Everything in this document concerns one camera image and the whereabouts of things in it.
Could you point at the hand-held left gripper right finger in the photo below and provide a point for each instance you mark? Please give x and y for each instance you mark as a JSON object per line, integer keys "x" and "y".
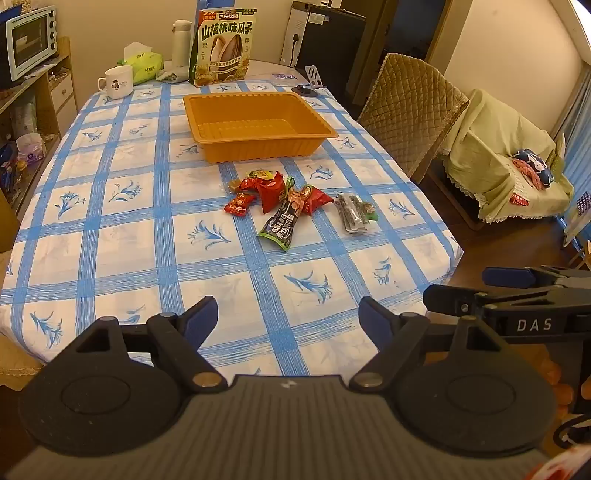
{"x": 373, "y": 317}

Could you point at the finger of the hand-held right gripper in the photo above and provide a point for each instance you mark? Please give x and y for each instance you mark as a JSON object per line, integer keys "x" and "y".
{"x": 450, "y": 299}
{"x": 505, "y": 277}

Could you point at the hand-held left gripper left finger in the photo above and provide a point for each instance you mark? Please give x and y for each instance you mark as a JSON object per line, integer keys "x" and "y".
{"x": 203, "y": 316}

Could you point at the clear black snack packet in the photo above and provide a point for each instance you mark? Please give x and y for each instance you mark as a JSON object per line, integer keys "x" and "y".
{"x": 351, "y": 216}

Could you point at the small green candy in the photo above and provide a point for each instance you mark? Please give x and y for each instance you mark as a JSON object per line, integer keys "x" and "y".
{"x": 370, "y": 212}

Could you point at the small red candy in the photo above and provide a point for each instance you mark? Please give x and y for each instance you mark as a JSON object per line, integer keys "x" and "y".
{"x": 239, "y": 204}

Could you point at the dark long snack packet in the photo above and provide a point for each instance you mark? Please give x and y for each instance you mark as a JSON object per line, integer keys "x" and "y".
{"x": 281, "y": 224}

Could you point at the plain red snack packet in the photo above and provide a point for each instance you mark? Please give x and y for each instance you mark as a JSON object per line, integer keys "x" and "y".
{"x": 317, "y": 199}

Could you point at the small brown candy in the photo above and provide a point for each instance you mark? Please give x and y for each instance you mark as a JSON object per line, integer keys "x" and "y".
{"x": 233, "y": 186}

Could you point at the red crinkled candy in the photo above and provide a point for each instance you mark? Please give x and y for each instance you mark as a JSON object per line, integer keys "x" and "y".
{"x": 247, "y": 183}

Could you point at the red snack packet white print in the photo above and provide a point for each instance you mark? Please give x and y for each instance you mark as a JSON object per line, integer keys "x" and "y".
{"x": 272, "y": 194}

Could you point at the yellow green candy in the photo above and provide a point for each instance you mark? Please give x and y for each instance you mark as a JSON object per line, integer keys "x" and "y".
{"x": 261, "y": 174}

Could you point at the orange plastic tray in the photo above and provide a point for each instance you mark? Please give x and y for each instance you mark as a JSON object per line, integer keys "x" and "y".
{"x": 258, "y": 115}

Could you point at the person's right hand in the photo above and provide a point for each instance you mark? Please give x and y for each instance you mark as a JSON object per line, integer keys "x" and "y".
{"x": 564, "y": 394}

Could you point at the blue checked tablecloth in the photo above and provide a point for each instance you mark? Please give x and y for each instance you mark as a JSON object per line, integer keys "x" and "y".
{"x": 138, "y": 258}

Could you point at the blue patterned cushion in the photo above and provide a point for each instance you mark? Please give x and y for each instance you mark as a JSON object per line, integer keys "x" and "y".
{"x": 538, "y": 168}

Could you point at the sofa with green cover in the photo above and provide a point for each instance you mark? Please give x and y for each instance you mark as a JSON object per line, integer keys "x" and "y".
{"x": 485, "y": 152}

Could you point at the blue curtain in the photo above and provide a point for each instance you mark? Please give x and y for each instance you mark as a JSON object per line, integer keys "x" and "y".
{"x": 582, "y": 161}

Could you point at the person's red white clothing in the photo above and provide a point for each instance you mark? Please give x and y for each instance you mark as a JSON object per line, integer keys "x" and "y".
{"x": 561, "y": 466}

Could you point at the purple plastic bag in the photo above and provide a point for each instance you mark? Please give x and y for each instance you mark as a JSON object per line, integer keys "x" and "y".
{"x": 30, "y": 148}

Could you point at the grey crumpled cloth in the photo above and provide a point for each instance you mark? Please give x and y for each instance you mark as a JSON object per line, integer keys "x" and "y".
{"x": 173, "y": 76}

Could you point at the grey phone stand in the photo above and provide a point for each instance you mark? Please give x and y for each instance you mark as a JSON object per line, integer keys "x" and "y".
{"x": 314, "y": 78}

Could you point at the white mug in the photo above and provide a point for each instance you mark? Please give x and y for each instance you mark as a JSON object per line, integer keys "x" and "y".
{"x": 120, "y": 83}

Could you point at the blue white tissue packet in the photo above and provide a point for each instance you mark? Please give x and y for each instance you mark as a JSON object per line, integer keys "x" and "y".
{"x": 288, "y": 78}

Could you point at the green tissue pack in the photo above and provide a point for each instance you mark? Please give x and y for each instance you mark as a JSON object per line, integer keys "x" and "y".
{"x": 143, "y": 67}

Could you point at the black mini fridge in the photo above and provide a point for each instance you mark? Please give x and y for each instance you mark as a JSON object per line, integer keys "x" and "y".
{"x": 332, "y": 55}

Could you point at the wooden shelf cabinet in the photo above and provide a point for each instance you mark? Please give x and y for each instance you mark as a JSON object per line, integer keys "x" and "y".
{"x": 60, "y": 92}

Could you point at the white thermos bottle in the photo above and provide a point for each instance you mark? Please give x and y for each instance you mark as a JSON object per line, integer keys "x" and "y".
{"x": 181, "y": 46}

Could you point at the large sunflower seed bag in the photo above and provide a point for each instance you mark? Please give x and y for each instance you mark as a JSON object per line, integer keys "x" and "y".
{"x": 226, "y": 46}

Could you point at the light blue toaster oven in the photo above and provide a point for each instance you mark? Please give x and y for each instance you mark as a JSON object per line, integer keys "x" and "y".
{"x": 30, "y": 44}

